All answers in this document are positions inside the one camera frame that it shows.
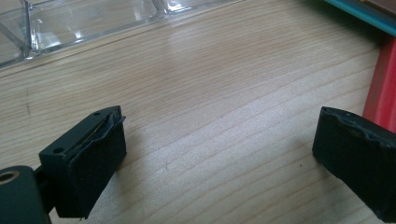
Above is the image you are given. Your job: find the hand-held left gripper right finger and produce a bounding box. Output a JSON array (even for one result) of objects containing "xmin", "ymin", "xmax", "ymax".
[{"xmin": 312, "ymin": 106, "xmax": 396, "ymax": 223}]

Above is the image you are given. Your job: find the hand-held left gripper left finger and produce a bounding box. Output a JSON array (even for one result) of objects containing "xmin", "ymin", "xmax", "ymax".
[{"xmin": 39, "ymin": 105, "xmax": 127, "ymax": 219}]

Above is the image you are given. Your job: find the red hardcover picture book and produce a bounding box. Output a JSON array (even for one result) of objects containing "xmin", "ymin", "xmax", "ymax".
[{"xmin": 362, "ymin": 36, "xmax": 396, "ymax": 134}]

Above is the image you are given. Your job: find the tiger and bear picture book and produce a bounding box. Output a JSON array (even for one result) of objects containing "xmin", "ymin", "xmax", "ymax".
[{"xmin": 323, "ymin": 0, "xmax": 396, "ymax": 37}]

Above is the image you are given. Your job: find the clear plastic book rack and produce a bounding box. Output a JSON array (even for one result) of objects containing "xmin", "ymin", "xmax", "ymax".
[{"xmin": 0, "ymin": 0, "xmax": 244, "ymax": 69}]

